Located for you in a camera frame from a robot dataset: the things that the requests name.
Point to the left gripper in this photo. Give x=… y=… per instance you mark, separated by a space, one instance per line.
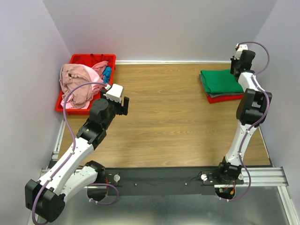
x=122 y=110

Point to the folded red t shirt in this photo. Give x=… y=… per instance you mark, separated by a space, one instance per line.
x=224 y=98

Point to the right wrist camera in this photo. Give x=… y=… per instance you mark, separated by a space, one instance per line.
x=239 y=49

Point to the dusty pink shirt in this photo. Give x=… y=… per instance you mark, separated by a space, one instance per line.
x=72 y=82

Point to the aluminium table frame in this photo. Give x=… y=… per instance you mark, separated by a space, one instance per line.
x=170 y=123

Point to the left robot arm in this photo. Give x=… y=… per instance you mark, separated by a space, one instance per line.
x=48 y=196

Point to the light pink shirt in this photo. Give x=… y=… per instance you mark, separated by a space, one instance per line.
x=93 y=79

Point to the blue shirt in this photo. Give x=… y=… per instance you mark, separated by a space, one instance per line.
x=107 y=75

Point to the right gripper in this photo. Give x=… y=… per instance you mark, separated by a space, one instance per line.
x=232 y=60

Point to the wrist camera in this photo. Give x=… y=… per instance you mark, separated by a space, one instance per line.
x=115 y=93
x=239 y=49

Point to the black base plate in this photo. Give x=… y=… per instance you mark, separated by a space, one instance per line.
x=162 y=181

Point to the green t shirt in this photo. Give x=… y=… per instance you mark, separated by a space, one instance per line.
x=220 y=82

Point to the red plastic bin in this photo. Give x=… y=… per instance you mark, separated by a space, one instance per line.
x=81 y=81

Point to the folded grey t shirt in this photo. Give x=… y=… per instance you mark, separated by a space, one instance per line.
x=214 y=95

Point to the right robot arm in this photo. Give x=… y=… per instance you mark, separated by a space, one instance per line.
x=250 y=113

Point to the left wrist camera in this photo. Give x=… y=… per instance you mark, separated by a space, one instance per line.
x=115 y=93

